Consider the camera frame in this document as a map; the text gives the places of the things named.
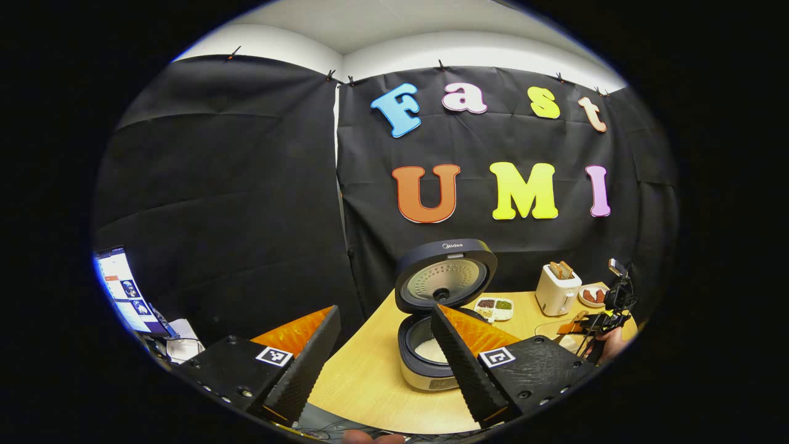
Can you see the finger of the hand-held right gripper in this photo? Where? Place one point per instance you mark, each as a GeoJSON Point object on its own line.
{"type": "Point", "coordinates": [601, 319]}

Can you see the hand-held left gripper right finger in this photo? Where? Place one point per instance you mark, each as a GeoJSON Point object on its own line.
{"type": "Point", "coordinates": [462, 364]}

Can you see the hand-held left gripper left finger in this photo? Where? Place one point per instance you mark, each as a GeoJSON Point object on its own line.
{"type": "Point", "coordinates": [311, 364]}

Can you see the white rice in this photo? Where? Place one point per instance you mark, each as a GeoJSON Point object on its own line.
{"type": "Point", "coordinates": [428, 351]}

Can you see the dark blue rice cooker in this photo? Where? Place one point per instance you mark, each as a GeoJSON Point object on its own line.
{"type": "Point", "coordinates": [444, 277]}

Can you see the small plate with red food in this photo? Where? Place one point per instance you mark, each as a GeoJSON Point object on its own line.
{"type": "Point", "coordinates": [593, 296]}

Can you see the white toaster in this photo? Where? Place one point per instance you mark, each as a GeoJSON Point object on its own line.
{"type": "Point", "coordinates": [555, 299]}

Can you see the toast slice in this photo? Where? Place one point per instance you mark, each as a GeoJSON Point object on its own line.
{"type": "Point", "coordinates": [566, 268]}
{"type": "Point", "coordinates": [555, 270]}

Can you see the white divided bean dish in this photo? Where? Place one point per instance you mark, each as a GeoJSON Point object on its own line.
{"type": "Point", "coordinates": [493, 308]}

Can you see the computer monitor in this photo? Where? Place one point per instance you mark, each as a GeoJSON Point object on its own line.
{"type": "Point", "coordinates": [126, 290]}

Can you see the black backdrop cloth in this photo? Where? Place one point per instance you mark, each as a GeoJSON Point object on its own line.
{"type": "Point", "coordinates": [234, 172]}

